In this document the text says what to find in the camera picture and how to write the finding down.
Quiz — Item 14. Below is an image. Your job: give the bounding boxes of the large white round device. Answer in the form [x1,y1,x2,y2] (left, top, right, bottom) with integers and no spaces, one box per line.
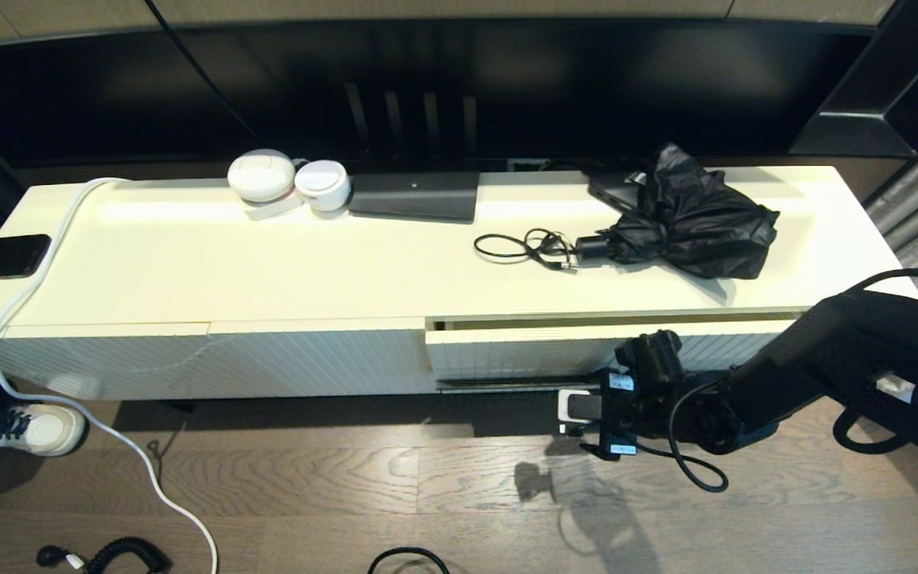
[227,149,297,202]

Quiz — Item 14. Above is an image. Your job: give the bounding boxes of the thin dark metal rod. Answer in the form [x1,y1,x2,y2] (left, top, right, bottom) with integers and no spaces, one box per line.
[435,375,619,392]

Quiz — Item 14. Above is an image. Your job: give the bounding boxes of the white ribbed drawer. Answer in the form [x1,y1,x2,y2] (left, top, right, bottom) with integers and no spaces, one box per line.
[426,313,799,393]

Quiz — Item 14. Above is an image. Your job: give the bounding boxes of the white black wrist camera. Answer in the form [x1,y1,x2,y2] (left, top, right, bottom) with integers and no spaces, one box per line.
[557,388,613,436]

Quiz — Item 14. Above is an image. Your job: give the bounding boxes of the small white round device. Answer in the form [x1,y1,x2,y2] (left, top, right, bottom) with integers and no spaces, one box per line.
[294,159,352,212]

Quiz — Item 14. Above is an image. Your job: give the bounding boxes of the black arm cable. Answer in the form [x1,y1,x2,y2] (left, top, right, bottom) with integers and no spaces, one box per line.
[636,379,731,493]

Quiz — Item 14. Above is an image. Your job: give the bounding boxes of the black shelf unit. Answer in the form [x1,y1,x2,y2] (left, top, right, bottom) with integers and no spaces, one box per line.
[786,0,918,159]

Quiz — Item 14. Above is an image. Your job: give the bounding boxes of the black looped floor cable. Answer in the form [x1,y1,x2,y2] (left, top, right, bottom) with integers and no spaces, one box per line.
[367,547,450,574]

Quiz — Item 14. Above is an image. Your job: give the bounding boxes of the black umbrella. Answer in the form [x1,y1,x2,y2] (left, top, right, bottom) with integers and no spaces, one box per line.
[575,142,780,280]

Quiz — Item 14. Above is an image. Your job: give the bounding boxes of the white TV cabinet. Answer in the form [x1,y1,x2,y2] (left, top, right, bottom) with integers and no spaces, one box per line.
[0,165,918,402]

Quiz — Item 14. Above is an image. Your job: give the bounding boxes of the flat black rectangular box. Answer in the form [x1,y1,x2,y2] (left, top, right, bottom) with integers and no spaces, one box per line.
[347,171,481,222]

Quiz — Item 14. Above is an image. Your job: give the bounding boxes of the small black box white label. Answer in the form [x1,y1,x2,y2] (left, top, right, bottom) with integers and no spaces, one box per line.
[586,171,651,214]

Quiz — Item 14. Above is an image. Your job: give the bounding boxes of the black television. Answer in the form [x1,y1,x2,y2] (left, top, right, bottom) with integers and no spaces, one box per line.
[0,20,878,172]

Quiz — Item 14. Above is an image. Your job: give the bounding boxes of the thin black wall cable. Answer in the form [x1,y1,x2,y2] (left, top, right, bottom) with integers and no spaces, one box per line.
[143,0,262,146]

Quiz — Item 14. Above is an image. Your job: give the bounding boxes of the white sneaker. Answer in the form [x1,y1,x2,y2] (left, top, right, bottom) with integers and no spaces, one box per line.
[0,403,87,458]

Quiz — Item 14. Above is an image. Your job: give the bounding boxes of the black coiled cable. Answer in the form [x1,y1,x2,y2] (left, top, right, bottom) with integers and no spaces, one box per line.
[37,537,175,574]

